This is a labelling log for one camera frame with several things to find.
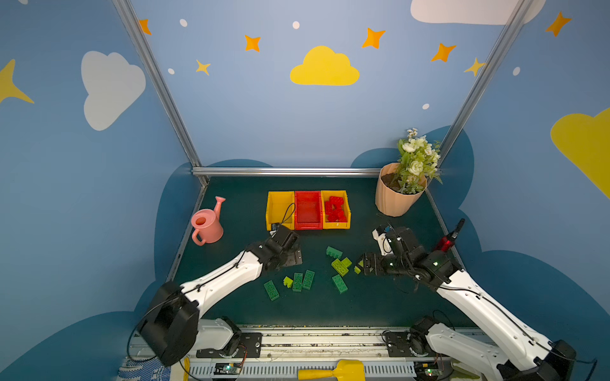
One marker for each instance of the red middle bin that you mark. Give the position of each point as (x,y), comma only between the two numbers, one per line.
(308,210)

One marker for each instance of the left yellow bin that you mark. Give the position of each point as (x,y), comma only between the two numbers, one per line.
(280,209)

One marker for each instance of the beige ribbed flower pot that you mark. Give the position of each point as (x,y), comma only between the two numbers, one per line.
(391,203)

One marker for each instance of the red long lego brick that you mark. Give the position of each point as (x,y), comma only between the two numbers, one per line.
(331,207)

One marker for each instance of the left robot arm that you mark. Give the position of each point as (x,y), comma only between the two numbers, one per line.
(174,324)

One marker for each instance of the white artificial flower plant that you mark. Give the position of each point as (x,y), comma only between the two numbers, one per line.
(418,163)

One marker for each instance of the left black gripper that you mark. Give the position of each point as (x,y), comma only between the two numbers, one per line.
(286,239)

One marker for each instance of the right circuit board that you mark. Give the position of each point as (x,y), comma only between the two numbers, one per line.
(426,371)

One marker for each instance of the yellow toy shovel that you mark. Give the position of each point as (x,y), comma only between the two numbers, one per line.
(345,370)

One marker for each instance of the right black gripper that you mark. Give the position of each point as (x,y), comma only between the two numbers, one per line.
(377,264)

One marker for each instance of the pink watering can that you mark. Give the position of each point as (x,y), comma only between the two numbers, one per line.
(206,224)

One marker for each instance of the dark green lego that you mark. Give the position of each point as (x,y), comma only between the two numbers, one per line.
(271,290)
(297,285)
(334,253)
(308,279)
(339,284)

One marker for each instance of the right yellow bin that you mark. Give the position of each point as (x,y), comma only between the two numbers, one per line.
(325,194)

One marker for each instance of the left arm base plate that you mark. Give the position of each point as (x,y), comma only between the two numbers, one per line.
(240,345)

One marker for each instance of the blue white woven cloth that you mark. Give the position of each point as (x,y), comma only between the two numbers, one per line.
(152,370)

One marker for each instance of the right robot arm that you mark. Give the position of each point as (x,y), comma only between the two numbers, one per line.
(517,351)

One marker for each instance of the circuit board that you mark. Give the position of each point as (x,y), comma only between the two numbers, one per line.
(426,371)
(227,369)

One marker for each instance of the dark green lego top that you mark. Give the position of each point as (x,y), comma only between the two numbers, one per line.
(334,253)

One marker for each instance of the dark green lego tilted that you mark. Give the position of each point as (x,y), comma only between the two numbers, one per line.
(308,279)

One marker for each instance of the dark green lego upright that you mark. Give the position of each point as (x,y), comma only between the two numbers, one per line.
(297,285)

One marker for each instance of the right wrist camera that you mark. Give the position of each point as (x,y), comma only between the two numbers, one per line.
(379,235)

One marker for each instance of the aluminium back rail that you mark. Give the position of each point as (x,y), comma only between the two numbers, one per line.
(281,172)

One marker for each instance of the red lego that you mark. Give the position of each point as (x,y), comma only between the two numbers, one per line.
(336,215)

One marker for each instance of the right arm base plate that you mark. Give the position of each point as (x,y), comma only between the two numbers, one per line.
(405,344)

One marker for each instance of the small lime lego left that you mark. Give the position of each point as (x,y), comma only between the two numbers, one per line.
(288,282)

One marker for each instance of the lime long lego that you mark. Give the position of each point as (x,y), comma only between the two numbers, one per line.
(339,267)

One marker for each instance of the left circuit board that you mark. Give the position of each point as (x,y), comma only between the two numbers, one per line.
(227,369)

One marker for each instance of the yellow bin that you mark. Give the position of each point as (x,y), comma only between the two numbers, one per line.
(325,194)
(280,209)

